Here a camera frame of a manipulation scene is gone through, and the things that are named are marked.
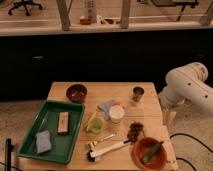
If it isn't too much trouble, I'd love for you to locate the metal cup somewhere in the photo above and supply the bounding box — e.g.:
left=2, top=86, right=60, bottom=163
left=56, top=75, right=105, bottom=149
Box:
left=132, top=86, right=144, bottom=102

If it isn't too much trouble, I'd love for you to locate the red object on shelf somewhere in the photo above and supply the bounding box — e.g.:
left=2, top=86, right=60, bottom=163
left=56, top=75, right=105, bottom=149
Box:
left=80, top=16, right=92, bottom=25

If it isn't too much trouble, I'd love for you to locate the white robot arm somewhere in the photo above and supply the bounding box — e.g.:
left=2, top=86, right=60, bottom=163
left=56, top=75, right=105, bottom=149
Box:
left=159, top=62, right=213, bottom=115

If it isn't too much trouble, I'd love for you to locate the dark red bowl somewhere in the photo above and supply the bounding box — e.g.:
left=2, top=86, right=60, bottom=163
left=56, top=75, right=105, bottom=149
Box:
left=66, top=84, right=87, bottom=103

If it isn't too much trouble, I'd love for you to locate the white paper cup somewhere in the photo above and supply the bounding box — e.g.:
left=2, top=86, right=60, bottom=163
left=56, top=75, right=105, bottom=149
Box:
left=109, top=105, right=125, bottom=123

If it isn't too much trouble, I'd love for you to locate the white handled black brush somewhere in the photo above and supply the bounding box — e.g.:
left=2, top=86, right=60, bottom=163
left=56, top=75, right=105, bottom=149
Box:
left=87, top=140, right=131, bottom=162

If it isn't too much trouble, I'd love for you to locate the yellow stick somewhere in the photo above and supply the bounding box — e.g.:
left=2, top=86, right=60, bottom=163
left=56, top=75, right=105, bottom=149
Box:
left=84, top=111, right=97, bottom=131

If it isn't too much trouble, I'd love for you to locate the green cucumber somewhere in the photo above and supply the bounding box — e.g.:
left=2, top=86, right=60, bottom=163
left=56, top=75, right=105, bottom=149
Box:
left=142, top=141, right=163, bottom=163

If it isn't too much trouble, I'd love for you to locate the wooden block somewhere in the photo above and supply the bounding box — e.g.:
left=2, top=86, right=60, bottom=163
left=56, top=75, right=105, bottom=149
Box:
left=57, top=112, right=69, bottom=135

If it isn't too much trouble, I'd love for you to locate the black stand post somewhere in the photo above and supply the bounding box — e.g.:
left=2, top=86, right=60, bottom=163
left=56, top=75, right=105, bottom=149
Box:
left=4, top=138, right=14, bottom=171

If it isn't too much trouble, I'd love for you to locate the grey cloth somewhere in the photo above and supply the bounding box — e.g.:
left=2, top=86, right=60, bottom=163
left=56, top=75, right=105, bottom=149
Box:
left=98, top=100, right=115, bottom=120

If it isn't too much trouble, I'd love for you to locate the green plastic tray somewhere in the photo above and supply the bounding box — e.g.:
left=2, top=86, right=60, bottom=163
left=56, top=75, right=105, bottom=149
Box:
left=17, top=100, right=85, bottom=164

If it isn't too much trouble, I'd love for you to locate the orange clay bowl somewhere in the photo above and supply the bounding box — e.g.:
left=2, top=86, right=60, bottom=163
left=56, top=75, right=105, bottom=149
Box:
left=131, top=137, right=167, bottom=171

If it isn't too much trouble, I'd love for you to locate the brown grape bunch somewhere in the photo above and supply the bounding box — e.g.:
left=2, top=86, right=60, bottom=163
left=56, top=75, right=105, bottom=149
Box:
left=127, top=122, right=143, bottom=143

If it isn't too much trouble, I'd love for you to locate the black office chair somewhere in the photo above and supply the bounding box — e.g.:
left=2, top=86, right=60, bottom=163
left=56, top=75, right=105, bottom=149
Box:
left=8, top=0, right=43, bottom=16

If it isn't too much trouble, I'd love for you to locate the black floor cable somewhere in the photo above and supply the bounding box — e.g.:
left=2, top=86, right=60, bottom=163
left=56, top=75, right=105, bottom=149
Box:
left=169, top=132, right=213, bottom=171

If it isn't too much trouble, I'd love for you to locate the grey blue sponge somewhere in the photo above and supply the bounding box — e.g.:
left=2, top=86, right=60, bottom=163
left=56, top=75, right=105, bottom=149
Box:
left=36, top=130, right=52, bottom=154

